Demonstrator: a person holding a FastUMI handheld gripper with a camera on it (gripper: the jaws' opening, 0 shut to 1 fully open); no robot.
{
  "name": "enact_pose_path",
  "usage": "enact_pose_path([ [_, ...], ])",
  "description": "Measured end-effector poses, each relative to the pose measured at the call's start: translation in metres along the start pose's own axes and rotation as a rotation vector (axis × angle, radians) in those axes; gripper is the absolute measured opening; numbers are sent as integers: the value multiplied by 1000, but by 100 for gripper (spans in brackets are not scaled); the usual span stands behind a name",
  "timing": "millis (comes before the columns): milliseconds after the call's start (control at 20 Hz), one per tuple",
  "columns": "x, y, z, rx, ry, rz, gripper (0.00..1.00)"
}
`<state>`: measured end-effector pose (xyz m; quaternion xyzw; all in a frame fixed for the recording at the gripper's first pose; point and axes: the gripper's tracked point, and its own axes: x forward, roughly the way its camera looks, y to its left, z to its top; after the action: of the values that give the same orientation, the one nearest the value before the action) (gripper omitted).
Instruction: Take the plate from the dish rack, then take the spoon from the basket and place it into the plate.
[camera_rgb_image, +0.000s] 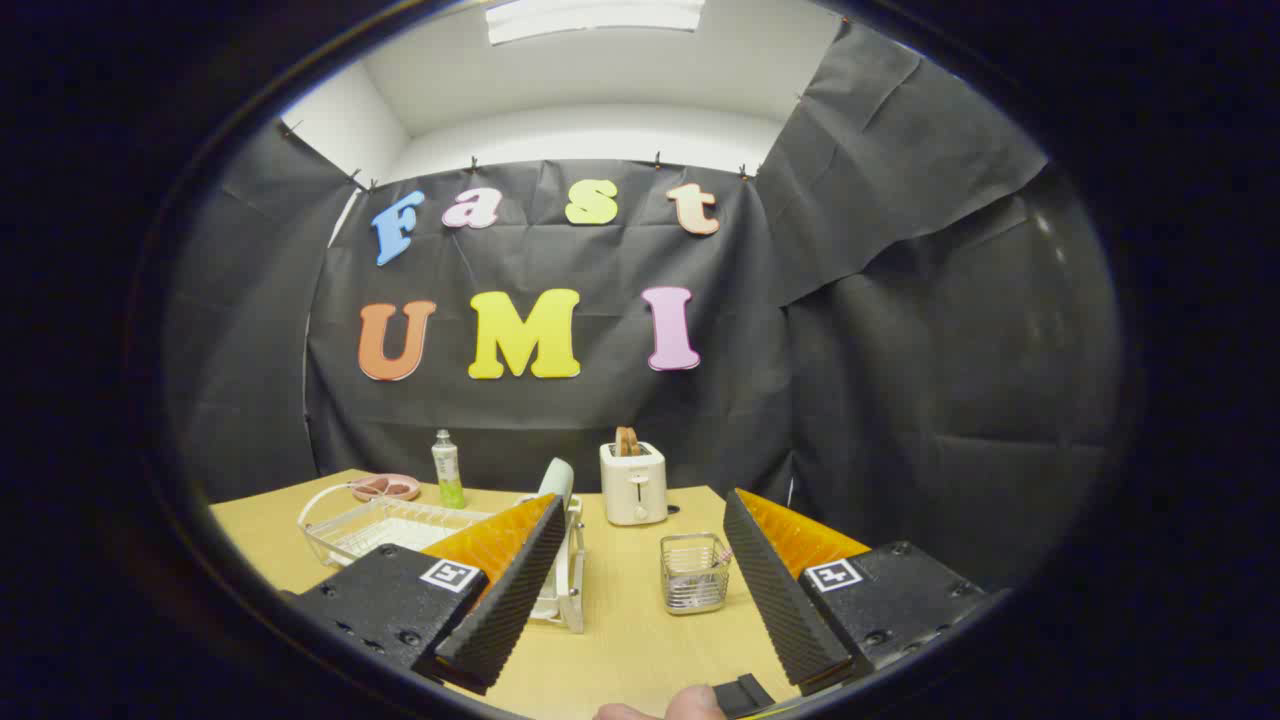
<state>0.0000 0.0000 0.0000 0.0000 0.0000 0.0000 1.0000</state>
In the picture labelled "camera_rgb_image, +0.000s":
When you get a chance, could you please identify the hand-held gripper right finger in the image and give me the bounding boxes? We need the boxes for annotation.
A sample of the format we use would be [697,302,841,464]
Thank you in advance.
[722,488,1009,698]

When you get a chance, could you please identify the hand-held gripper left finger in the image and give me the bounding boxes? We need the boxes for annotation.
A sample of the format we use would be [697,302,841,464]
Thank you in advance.
[290,492,568,696]

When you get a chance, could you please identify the metal wire basket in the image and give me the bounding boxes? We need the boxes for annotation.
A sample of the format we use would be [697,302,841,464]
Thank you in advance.
[660,532,733,615]

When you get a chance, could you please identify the pale green plate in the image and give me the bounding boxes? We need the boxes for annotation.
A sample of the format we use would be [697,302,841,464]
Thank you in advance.
[537,458,576,511]

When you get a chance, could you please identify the white wire dish rack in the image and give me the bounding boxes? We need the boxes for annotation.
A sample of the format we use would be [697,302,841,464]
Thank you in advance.
[298,478,586,634]

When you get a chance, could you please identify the pink plate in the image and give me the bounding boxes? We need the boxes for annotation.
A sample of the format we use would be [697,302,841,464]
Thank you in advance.
[349,474,422,503]

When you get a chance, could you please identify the green drink bottle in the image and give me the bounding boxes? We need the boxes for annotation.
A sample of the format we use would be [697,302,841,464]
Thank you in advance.
[431,430,466,510]

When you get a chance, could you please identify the white toaster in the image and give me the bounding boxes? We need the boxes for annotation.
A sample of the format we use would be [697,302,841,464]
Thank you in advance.
[599,441,669,527]

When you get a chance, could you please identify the black backdrop cloth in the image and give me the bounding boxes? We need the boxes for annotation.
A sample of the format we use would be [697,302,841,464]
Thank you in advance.
[165,20,1126,591]

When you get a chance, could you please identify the ceiling light panel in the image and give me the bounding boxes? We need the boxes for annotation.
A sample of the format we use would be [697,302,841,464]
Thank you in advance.
[485,0,706,46]

